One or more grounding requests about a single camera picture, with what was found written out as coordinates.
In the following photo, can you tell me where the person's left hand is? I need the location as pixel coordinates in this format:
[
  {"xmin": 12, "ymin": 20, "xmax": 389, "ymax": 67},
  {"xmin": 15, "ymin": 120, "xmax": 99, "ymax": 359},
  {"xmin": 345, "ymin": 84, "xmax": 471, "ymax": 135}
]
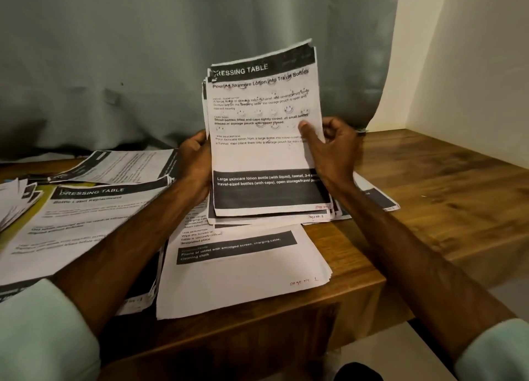
[{"xmin": 177, "ymin": 130, "xmax": 214, "ymax": 200}]

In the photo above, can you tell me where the person's right hand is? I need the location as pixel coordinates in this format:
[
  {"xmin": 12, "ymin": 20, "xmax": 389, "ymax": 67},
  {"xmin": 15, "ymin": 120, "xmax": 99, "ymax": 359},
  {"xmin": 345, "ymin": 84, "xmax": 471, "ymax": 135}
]
[{"xmin": 298, "ymin": 116, "xmax": 363, "ymax": 194}]

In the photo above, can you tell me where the wash baby bottle paper stack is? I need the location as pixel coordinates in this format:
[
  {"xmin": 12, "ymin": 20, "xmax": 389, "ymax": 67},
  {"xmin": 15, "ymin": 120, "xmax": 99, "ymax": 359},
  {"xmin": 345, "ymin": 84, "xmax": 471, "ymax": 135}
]
[{"xmin": 0, "ymin": 178, "xmax": 41, "ymax": 233}]

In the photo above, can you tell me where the yellow patterned folder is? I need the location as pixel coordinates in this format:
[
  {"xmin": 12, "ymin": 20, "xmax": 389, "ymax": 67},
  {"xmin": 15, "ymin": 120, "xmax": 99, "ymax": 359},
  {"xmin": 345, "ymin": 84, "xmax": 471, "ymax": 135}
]
[{"xmin": 0, "ymin": 203, "xmax": 63, "ymax": 254}]

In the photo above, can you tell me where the person's left forearm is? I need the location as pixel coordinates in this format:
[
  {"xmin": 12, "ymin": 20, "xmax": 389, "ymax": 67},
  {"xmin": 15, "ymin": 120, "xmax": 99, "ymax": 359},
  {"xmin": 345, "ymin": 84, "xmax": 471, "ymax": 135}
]
[{"xmin": 0, "ymin": 182, "xmax": 208, "ymax": 381}]

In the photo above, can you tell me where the person's right forearm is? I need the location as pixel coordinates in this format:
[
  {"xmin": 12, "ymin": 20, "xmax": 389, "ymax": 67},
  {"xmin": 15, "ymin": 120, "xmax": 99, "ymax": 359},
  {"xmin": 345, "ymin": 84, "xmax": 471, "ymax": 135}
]
[{"xmin": 334, "ymin": 178, "xmax": 529, "ymax": 381}]

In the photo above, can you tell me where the pale green curtain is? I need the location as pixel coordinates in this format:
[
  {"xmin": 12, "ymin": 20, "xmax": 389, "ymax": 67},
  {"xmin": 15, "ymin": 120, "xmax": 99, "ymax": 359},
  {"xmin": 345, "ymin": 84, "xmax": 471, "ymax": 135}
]
[{"xmin": 0, "ymin": 0, "xmax": 402, "ymax": 161}]

